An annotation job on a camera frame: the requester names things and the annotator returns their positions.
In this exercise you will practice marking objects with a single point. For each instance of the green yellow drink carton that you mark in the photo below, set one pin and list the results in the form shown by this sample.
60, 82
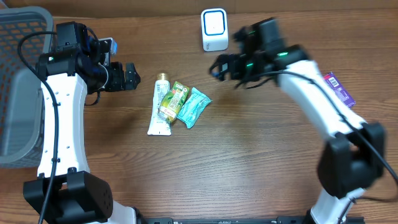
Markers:
173, 101

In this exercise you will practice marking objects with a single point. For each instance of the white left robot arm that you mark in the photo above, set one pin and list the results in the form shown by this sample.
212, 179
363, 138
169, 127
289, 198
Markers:
65, 191

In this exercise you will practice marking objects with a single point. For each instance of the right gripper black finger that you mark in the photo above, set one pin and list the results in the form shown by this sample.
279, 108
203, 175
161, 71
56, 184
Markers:
217, 71
221, 62

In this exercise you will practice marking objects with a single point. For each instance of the dark grey plastic basket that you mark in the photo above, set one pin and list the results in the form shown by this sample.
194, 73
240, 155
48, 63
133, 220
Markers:
22, 107

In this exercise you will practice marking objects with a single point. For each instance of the white barcode scanner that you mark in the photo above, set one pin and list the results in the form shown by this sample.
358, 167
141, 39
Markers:
214, 29

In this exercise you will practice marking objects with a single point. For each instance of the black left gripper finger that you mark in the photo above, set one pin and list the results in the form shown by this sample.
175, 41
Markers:
131, 74
131, 84

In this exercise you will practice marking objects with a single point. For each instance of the red purple floral liner pack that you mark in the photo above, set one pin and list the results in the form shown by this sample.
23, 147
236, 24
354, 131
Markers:
339, 89

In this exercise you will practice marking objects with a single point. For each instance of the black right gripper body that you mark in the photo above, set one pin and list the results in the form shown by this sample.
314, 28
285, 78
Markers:
228, 66

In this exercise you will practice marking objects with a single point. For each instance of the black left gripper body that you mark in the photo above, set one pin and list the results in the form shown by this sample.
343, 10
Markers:
125, 77

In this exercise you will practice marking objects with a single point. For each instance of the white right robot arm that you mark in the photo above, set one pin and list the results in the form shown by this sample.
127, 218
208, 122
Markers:
353, 157

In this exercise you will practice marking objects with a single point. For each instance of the white tube gold cap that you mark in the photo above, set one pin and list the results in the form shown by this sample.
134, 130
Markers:
158, 126

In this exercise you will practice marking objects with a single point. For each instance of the teal wipes packet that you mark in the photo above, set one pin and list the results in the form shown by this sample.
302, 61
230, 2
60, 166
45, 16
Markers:
193, 107

